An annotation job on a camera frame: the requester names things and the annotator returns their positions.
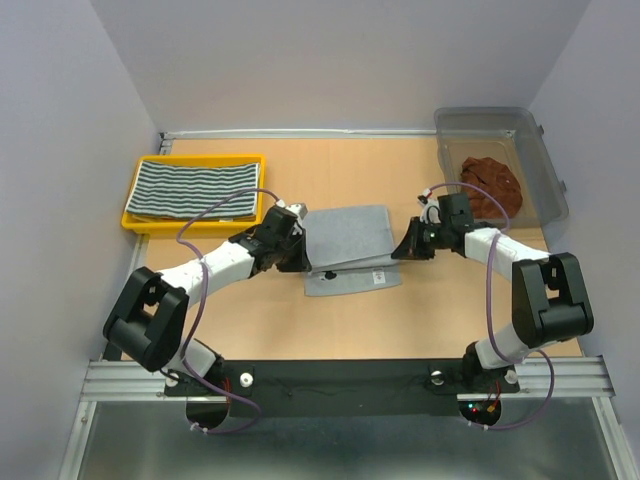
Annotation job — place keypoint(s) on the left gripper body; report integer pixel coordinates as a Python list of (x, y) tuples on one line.
[(289, 253)]

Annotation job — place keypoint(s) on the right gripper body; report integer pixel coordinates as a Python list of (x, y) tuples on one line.
[(435, 237)]

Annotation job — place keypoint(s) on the light grey cloth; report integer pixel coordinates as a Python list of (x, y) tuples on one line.
[(349, 250)]

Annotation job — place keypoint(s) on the black white striped towel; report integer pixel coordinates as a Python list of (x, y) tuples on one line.
[(183, 192)]

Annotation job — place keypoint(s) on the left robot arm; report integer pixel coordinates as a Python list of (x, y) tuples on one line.
[(147, 320)]

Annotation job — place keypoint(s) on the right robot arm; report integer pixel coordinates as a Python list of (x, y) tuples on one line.
[(549, 299)]

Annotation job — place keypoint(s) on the brown cloth in bin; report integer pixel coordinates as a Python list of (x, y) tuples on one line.
[(498, 181)]

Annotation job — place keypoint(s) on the grey plastic bin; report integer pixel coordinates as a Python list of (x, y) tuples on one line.
[(511, 137)]

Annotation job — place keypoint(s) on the yellow plastic tray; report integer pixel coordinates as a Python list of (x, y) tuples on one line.
[(169, 226)]

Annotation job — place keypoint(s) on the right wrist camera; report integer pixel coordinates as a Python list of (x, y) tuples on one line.
[(430, 212)]

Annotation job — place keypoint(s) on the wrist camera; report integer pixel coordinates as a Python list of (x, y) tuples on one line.
[(298, 209), (430, 212)]

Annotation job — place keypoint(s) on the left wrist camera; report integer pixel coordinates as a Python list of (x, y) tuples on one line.
[(298, 209)]

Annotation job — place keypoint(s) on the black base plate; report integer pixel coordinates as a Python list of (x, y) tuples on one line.
[(331, 388)]

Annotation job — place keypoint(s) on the aluminium frame rail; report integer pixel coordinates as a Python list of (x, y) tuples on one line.
[(575, 377)]

